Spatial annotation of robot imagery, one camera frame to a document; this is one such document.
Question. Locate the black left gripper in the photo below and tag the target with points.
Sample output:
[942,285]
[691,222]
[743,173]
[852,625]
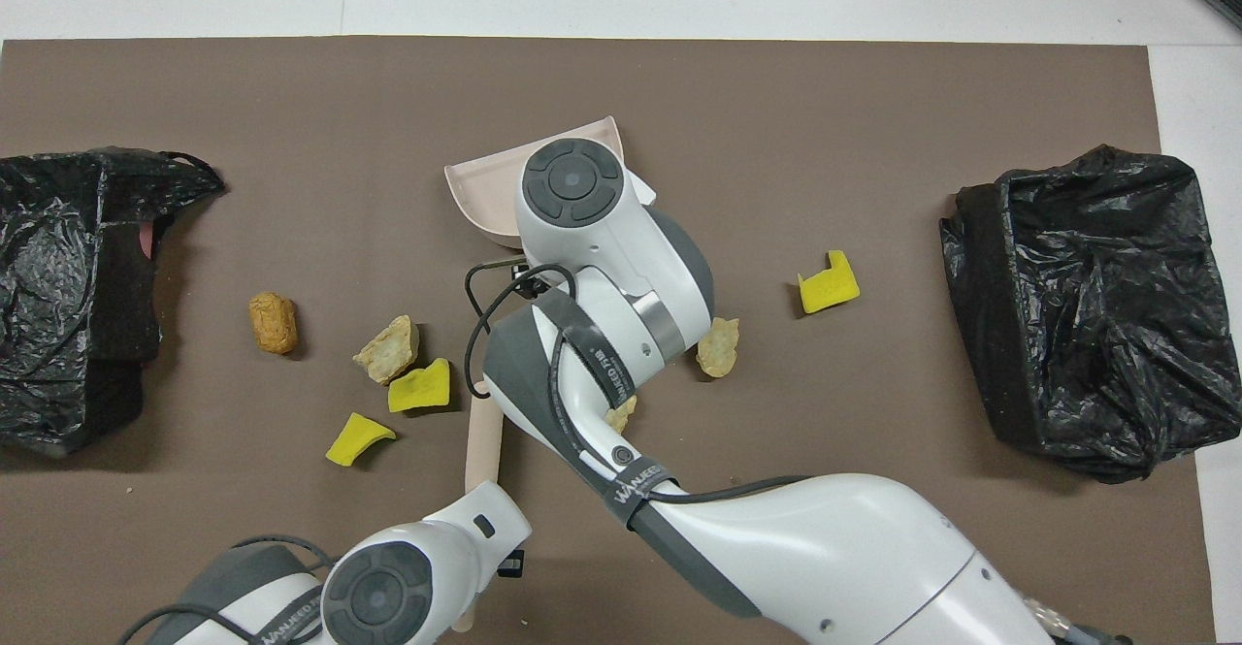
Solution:
[511,564]

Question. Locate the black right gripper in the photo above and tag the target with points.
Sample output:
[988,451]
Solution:
[522,273]

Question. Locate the beige plastic dustpan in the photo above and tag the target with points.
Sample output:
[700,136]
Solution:
[485,199]

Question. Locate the beige brush black bristles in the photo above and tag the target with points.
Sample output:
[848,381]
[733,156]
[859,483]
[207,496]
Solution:
[483,446]

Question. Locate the pale beige lumpy toy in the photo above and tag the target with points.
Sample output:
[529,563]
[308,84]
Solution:
[388,349]

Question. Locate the large yellow sponge chunk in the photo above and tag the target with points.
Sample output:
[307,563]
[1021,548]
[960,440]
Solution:
[419,390]

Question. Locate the beige ridged pastry toy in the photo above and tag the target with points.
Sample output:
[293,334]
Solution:
[621,416]

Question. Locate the small curved yellow sponge piece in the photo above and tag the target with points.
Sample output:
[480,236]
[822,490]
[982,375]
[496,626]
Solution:
[354,441]

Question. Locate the beige round dumpling toy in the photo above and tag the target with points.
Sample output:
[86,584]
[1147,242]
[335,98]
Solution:
[719,349]

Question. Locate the brown oval bread toy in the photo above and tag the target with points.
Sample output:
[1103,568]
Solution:
[274,323]

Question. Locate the yellow notched sponge block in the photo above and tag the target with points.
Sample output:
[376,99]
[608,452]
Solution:
[830,288]

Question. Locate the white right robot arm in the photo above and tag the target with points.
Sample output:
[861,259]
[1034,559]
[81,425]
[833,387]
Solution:
[825,548]

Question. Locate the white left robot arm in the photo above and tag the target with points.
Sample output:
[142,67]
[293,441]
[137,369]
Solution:
[408,587]

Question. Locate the black bagged bin pink patch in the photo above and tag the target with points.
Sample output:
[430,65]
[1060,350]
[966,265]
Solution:
[58,286]

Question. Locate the brown table mat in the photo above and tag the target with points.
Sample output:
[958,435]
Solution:
[679,92]

